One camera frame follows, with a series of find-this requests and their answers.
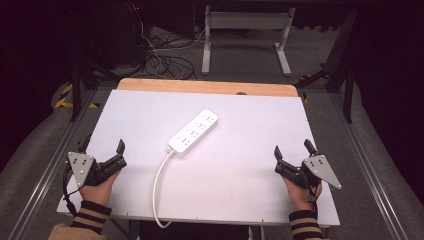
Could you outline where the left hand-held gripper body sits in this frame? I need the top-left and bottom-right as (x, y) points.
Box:
(67, 151), (128, 189)

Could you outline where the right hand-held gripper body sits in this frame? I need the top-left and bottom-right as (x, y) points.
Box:
(274, 154), (343, 191)

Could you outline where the white power strip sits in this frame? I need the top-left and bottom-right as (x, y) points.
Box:
(166, 108), (220, 158)

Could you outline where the person's left hand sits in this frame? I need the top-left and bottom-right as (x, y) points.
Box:
(79, 171), (121, 207)

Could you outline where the person's right hand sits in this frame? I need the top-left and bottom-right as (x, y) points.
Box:
(282, 176), (323, 212)

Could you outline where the yellow black hazard tape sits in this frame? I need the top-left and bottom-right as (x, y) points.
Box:
(54, 82), (101, 110)

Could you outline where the black metal stand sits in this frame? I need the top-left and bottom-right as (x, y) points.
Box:
(294, 9), (358, 125)
(64, 6), (123, 123)

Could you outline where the dark computer case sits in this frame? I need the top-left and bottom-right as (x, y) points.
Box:
(108, 0), (150, 66)

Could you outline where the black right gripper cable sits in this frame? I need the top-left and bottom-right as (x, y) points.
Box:
(307, 185), (320, 215)

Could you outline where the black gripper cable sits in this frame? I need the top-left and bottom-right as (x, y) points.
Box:
(307, 185), (320, 215)
(61, 163), (81, 218)

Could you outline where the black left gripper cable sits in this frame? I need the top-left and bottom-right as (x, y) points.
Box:
(61, 163), (81, 218)

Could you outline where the aluminium floor rail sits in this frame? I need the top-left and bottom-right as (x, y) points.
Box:
(7, 89), (98, 240)
(328, 91), (409, 240)

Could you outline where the white power strip cable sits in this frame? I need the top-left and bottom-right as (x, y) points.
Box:
(151, 150), (176, 230)

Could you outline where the tangle of floor cables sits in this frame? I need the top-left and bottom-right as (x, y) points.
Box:
(138, 24), (214, 81)

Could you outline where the white metal table frame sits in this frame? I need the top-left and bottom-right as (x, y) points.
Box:
(201, 4), (297, 77)

